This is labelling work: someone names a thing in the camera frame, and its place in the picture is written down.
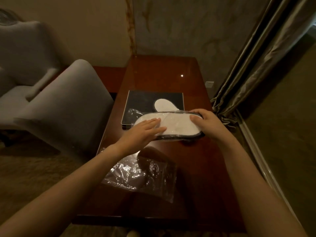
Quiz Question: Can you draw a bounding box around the person's left hand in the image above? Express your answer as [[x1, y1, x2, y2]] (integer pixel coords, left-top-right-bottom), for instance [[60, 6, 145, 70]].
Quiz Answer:
[[115, 118, 168, 158]]

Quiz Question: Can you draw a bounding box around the person's right hand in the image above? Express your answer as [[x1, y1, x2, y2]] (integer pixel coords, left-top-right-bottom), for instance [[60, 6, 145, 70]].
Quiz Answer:
[[189, 108, 236, 146]]

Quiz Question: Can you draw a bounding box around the white slipper dark trim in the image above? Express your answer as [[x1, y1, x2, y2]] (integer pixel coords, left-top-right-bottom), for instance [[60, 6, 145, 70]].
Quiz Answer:
[[153, 98, 179, 113], [133, 111, 204, 141]]

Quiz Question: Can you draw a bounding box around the patterned olive carpet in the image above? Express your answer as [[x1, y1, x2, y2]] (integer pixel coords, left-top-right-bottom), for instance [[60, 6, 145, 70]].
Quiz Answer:
[[0, 113, 299, 237]]

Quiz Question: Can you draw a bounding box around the person's right forearm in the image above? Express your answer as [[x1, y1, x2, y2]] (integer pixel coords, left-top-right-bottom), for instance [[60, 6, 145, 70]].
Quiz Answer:
[[221, 135, 308, 237]]

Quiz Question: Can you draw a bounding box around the person's left forearm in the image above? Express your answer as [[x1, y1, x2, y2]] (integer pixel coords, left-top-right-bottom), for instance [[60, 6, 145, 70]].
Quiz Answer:
[[0, 145, 134, 237]]

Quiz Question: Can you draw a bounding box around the black leather folder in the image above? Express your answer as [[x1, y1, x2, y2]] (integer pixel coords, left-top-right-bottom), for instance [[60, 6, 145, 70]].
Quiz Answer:
[[121, 90, 185, 130]]

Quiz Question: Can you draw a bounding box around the grey upholstered armchair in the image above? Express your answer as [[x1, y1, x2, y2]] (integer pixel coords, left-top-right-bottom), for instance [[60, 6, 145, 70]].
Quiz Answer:
[[0, 21, 61, 131], [13, 59, 115, 158]]

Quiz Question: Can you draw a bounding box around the olive satin curtain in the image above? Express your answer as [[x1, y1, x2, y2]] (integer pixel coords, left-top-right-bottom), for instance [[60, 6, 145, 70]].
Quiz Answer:
[[211, 0, 316, 126]]

